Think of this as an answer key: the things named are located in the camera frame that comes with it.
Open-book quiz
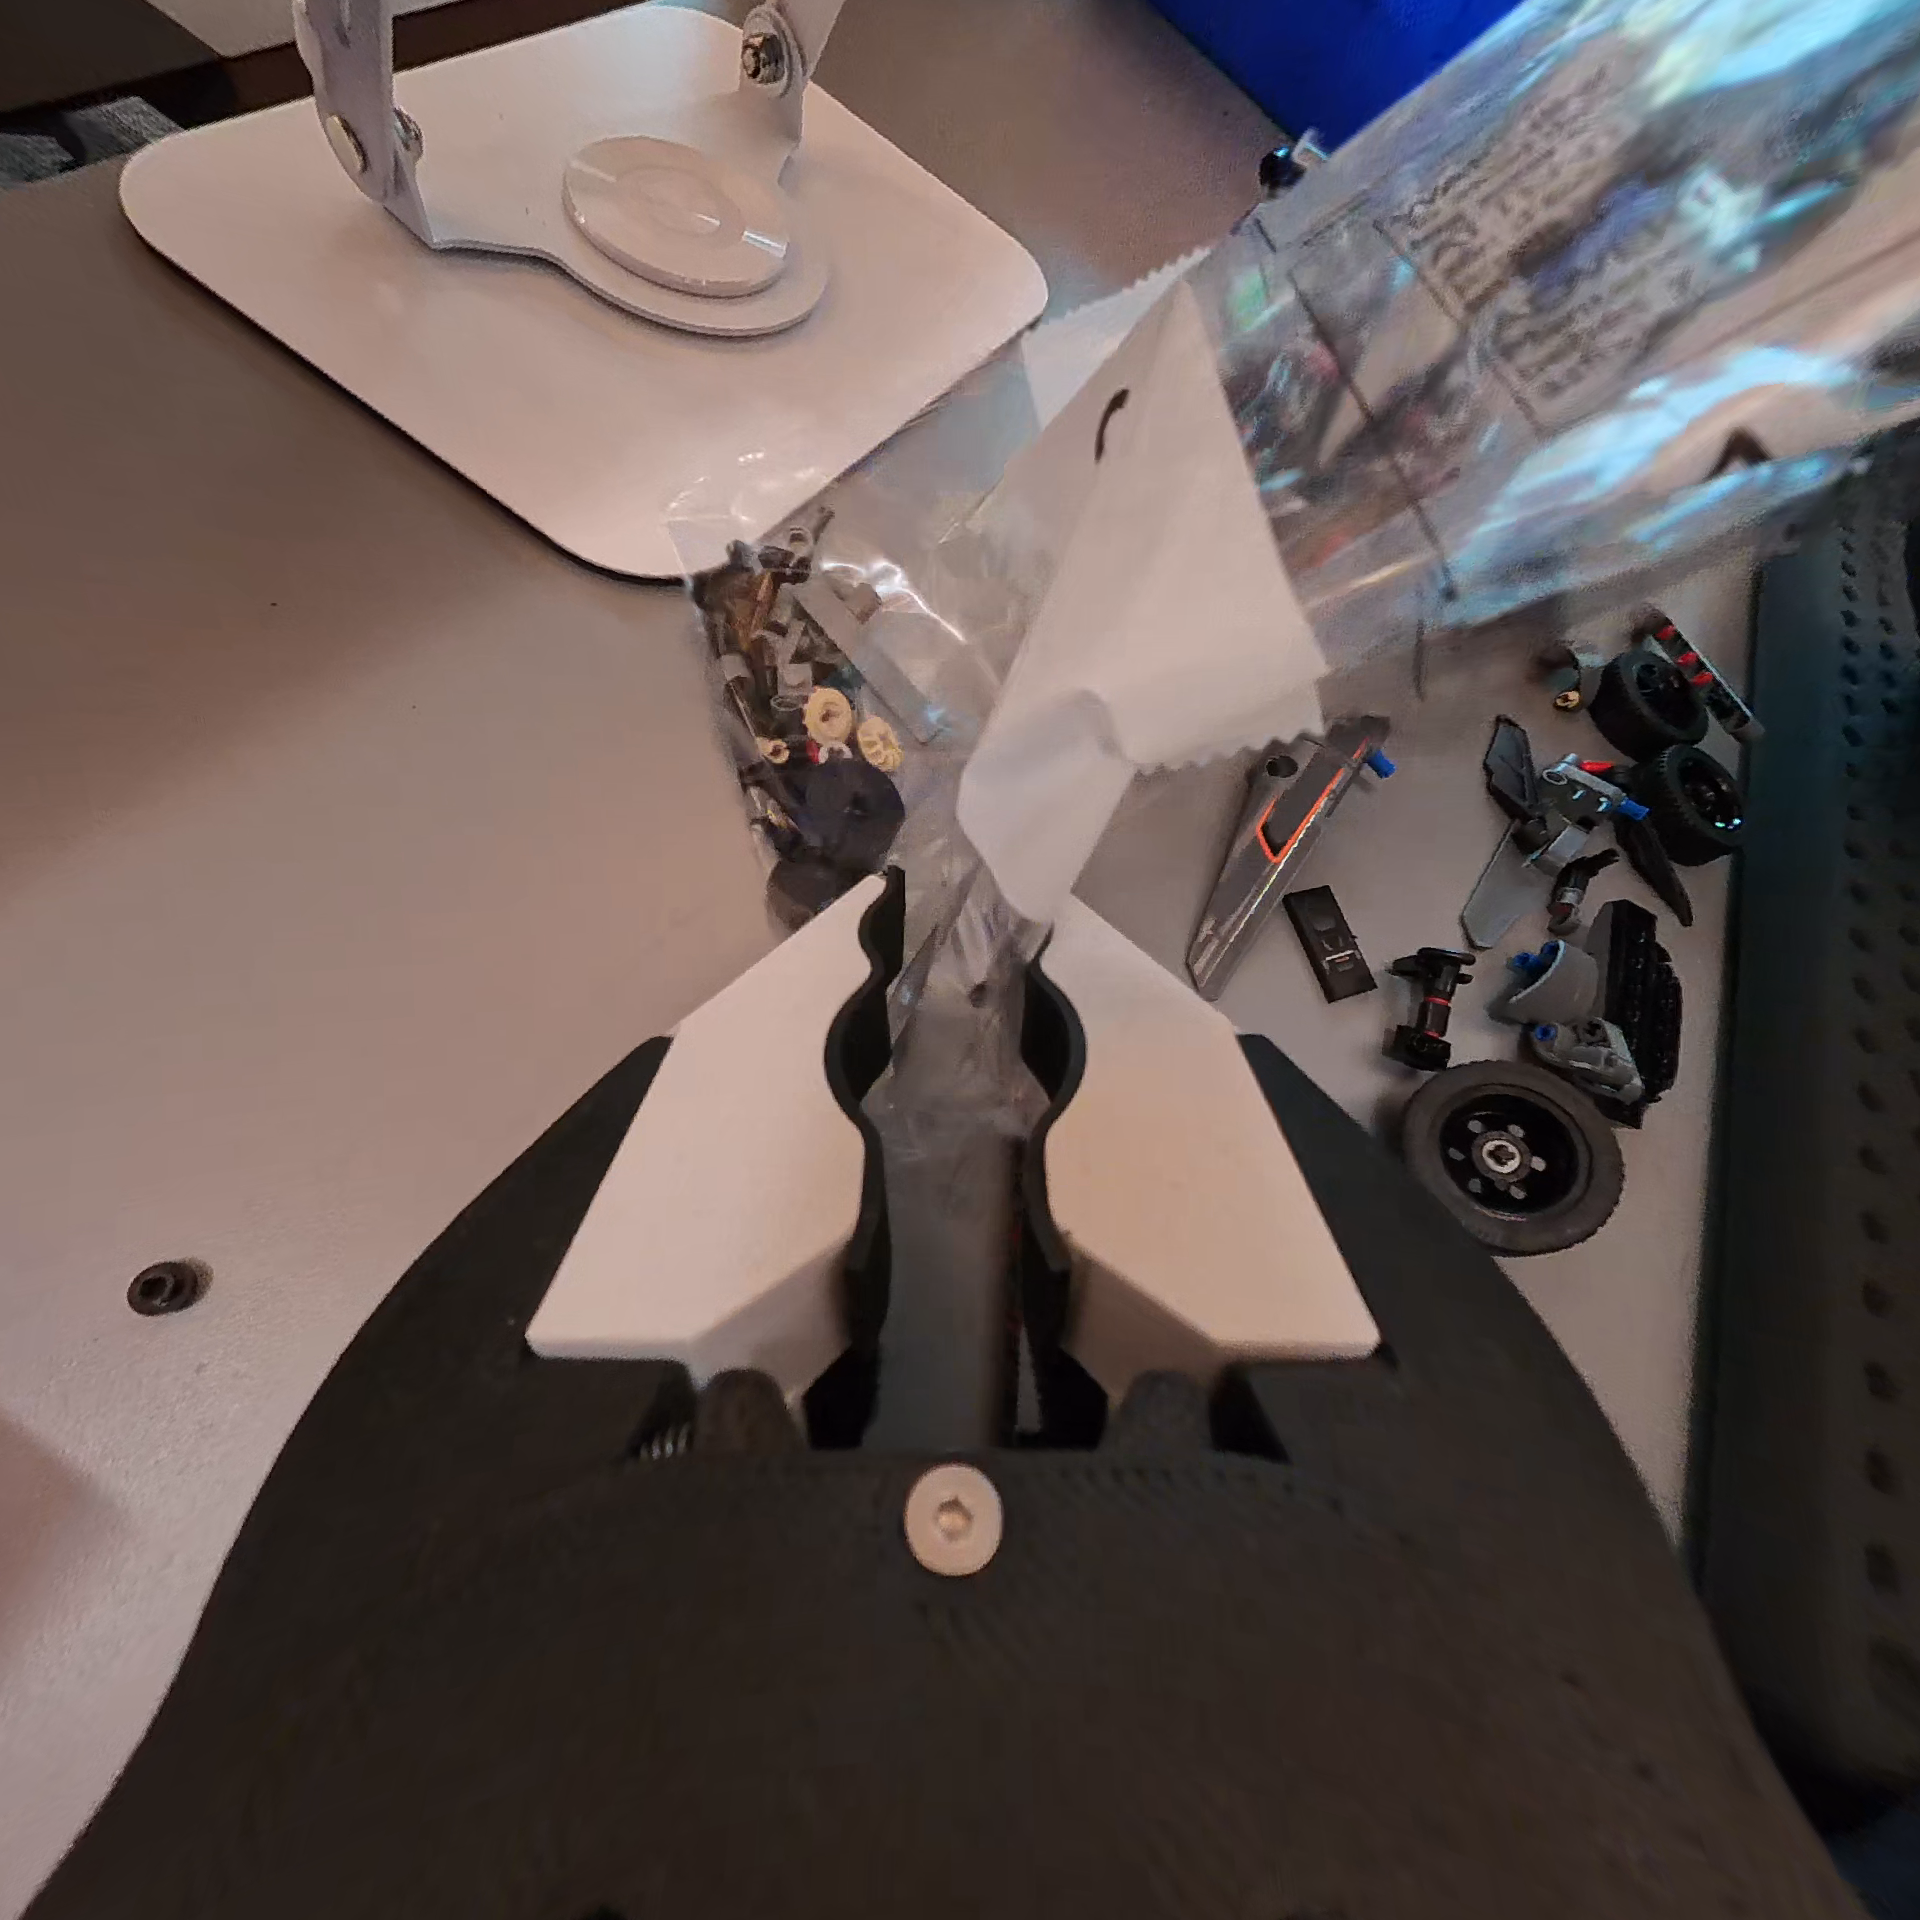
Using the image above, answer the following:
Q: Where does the white metal stand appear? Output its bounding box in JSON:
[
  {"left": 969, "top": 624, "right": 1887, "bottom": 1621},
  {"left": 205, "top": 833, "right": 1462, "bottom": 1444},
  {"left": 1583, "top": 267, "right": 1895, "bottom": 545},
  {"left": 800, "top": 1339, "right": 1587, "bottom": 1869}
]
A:
[{"left": 121, "top": 0, "right": 1051, "bottom": 584}]

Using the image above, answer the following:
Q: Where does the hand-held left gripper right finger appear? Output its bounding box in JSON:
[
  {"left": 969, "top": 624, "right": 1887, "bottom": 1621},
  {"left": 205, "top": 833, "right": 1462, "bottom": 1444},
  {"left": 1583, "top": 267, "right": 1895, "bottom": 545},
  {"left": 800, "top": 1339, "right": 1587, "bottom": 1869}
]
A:
[{"left": 1023, "top": 904, "right": 1383, "bottom": 1415}]

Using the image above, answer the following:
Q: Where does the plastic bag with lego pieces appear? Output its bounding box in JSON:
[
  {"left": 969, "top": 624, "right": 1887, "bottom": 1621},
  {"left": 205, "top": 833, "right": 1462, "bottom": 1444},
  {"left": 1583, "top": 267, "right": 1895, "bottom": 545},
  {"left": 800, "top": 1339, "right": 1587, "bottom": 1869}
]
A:
[{"left": 666, "top": 0, "right": 1920, "bottom": 1449}]

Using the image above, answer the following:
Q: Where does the small dark lego tile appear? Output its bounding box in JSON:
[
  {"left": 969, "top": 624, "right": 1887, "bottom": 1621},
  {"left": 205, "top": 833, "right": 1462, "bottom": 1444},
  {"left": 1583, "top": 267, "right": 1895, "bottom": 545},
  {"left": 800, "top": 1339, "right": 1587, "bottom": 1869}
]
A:
[{"left": 1283, "top": 888, "right": 1381, "bottom": 999}]

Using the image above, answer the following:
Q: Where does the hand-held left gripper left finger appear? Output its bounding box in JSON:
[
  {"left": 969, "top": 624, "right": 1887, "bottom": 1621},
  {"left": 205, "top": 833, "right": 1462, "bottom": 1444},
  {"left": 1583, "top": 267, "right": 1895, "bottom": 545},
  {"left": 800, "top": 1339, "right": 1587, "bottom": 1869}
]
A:
[{"left": 524, "top": 869, "right": 911, "bottom": 1415}]

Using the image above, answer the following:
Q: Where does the black lego wheel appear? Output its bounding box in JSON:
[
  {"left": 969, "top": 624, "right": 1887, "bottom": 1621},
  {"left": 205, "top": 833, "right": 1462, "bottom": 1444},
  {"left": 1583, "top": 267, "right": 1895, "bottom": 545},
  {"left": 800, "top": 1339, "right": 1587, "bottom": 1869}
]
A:
[
  {"left": 1398, "top": 1059, "right": 1626, "bottom": 1253},
  {"left": 1632, "top": 743, "right": 1747, "bottom": 869},
  {"left": 1587, "top": 647, "right": 1712, "bottom": 760}
]

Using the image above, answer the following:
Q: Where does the blue plastic bin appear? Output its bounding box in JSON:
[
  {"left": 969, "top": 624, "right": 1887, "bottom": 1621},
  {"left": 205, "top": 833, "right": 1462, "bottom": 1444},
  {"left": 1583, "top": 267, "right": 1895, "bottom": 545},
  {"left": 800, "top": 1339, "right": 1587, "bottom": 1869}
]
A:
[{"left": 1146, "top": 0, "right": 1503, "bottom": 139}]

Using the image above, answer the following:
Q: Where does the black lego fender assembly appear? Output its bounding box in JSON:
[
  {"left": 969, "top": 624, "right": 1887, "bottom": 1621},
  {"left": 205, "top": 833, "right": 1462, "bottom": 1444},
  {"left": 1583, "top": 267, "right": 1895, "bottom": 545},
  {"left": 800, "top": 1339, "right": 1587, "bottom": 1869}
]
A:
[{"left": 1489, "top": 899, "right": 1687, "bottom": 1130}]

